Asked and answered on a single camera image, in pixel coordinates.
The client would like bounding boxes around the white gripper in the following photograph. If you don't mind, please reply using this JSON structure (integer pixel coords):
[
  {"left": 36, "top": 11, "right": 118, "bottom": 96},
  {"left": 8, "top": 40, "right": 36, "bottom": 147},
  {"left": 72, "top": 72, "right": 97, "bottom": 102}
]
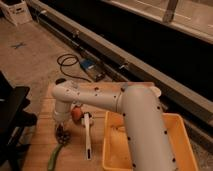
[{"left": 53, "top": 111, "right": 70, "bottom": 134}]

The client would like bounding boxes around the dark grape bunch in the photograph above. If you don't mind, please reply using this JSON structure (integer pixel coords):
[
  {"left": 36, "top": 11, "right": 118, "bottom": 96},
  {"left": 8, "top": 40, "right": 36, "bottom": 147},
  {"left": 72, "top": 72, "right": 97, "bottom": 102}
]
[{"left": 56, "top": 131, "right": 70, "bottom": 145}]

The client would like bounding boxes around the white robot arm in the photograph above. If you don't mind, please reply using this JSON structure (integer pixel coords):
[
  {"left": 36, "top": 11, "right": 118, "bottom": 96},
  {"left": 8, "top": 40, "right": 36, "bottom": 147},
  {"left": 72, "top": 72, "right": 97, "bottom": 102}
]
[{"left": 52, "top": 81, "right": 178, "bottom": 171}]

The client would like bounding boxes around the yellow plastic tray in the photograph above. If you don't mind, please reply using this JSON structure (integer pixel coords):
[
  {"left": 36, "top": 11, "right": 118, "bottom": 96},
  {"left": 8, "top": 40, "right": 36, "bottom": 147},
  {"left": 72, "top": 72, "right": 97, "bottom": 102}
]
[{"left": 102, "top": 112, "right": 199, "bottom": 171}]

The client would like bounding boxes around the orange peach fruit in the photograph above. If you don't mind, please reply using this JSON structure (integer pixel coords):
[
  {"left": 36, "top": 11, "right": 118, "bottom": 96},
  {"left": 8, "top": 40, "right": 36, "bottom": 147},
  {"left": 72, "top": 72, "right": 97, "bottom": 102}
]
[{"left": 71, "top": 107, "right": 83, "bottom": 123}]

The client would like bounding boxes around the green cucumber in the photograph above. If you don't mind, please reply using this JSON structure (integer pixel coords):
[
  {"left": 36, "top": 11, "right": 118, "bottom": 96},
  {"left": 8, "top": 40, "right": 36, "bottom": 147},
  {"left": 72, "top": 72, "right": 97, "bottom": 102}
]
[{"left": 47, "top": 144, "right": 63, "bottom": 171}]

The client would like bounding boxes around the metal cup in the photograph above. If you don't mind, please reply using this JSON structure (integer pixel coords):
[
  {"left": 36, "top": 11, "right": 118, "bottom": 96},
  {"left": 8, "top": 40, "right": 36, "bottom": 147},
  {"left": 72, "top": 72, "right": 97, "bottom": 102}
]
[{"left": 55, "top": 78, "right": 66, "bottom": 85}]

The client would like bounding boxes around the black stand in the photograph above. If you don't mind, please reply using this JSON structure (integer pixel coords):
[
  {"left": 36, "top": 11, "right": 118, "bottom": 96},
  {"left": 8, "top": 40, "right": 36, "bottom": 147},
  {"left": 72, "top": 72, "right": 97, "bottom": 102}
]
[{"left": 0, "top": 71, "right": 37, "bottom": 171}]

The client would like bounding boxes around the corn cob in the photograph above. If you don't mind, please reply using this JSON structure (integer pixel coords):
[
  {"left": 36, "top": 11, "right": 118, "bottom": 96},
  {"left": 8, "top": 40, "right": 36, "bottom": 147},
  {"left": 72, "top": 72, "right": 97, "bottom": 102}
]
[{"left": 117, "top": 126, "right": 126, "bottom": 132}]

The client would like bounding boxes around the blue power box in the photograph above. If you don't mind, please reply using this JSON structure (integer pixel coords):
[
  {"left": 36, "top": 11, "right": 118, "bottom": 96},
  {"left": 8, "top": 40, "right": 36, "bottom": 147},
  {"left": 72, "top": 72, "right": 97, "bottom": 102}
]
[{"left": 80, "top": 59, "right": 105, "bottom": 82}]

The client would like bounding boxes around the white lidded container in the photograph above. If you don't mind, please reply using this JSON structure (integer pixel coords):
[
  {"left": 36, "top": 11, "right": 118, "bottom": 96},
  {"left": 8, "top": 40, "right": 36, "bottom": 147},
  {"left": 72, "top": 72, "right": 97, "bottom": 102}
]
[{"left": 150, "top": 86, "right": 162, "bottom": 97}]

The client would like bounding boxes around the white storage box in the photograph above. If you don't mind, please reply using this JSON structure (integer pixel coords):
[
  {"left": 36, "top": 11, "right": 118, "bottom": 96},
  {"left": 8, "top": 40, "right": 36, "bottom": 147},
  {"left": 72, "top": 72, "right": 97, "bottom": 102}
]
[{"left": 0, "top": 0, "right": 32, "bottom": 26}]

